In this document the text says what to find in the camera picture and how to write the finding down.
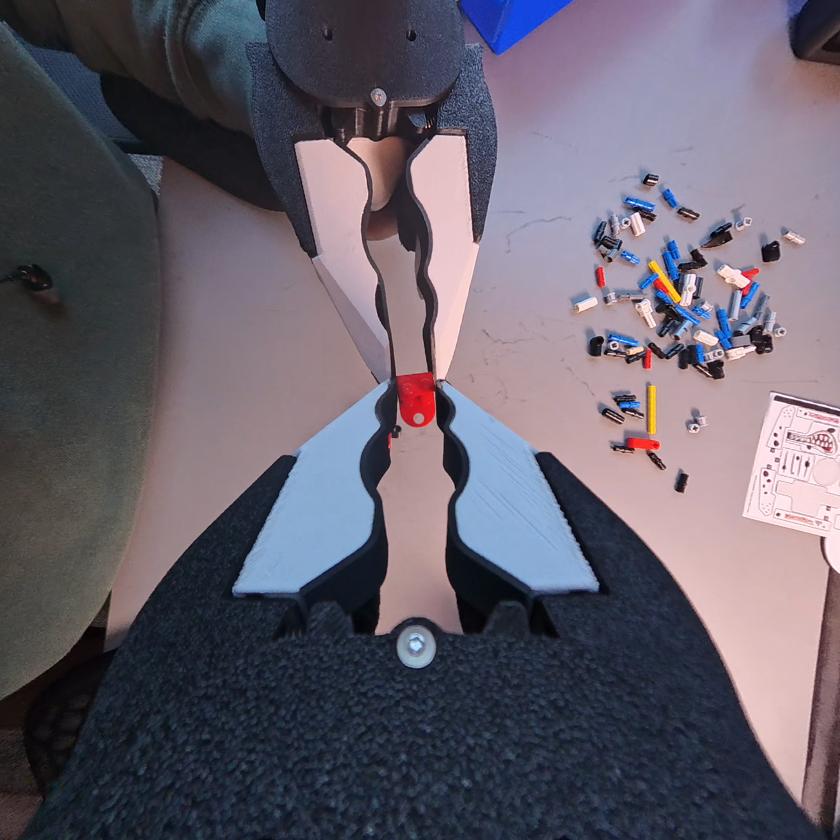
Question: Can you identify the black action camera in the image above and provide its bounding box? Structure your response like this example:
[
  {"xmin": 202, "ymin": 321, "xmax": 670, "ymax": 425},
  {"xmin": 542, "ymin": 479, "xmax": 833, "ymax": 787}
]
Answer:
[{"xmin": 789, "ymin": 0, "xmax": 840, "ymax": 64}]

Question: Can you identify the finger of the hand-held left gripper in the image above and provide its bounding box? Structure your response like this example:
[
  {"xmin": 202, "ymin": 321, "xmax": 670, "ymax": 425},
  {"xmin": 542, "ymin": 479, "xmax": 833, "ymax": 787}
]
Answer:
[
  {"xmin": 294, "ymin": 138, "xmax": 399, "ymax": 385},
  {"xmin": 406, "ymin": 134, "xmax": 481, "ymax": 383}
]

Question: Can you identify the blue storage bin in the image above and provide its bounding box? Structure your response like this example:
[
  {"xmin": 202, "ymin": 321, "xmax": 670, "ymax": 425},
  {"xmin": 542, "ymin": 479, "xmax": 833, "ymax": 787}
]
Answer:
[{"xmin": 458, "ymin": 0, "xmax": 573, "ymax": 55}]

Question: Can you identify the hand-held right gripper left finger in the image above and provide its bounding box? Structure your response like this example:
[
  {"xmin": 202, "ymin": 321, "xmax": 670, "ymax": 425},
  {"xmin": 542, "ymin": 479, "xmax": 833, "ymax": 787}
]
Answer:
[{"xmin": 232, "ymin": 381, "xmax": 397, "ymax": 634}]

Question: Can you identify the printed paper sheet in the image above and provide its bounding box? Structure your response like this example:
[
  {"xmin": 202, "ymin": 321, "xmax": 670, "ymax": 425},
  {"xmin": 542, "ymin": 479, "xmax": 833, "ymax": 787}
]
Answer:
[{"xmin": 742, "ymin": 392, "xmax": 840, "ymax": 538}]

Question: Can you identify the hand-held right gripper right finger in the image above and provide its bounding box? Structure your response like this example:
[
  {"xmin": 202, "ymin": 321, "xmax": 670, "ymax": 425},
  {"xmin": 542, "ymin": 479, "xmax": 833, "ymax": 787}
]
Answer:
[{"xmin": 434, "ymin": 381, "xmax": 601, "ymax": 635}]

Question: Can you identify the red rounded plate with hole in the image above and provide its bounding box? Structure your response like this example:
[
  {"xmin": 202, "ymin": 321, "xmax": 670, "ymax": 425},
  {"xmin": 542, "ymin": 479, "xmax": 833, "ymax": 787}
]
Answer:
[{"xmin": 396, "ymin": 371, "xmax": 437, "ymax": 429}]

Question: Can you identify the black drawstring cord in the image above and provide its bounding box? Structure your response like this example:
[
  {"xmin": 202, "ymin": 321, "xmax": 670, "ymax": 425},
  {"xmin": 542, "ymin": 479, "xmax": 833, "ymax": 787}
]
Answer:
[{"xmin": 0, "ymin": 264, "xmax": 55, "ymax": 294}]

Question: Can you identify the grey desk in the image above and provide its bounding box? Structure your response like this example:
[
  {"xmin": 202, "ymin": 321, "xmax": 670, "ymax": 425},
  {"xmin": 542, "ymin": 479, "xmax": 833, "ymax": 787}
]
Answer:
[{"xmin": 105, "ymin": 0, "xmax": 840, "ymax": 808}]

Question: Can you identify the pile of small brick pieces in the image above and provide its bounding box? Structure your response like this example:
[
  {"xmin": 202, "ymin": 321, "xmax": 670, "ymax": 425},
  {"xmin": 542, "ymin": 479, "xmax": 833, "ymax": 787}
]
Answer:
[{"xmin": 587, "ymin": 172, "xmax": 788, "ymax": 382}]

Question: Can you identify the person's left forearm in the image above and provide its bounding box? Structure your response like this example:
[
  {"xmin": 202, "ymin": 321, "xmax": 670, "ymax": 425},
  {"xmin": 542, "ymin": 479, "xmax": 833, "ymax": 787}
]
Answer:
[{"xmin": 20, "ymin": 0, "xmax": 270, "ymax": 135}]

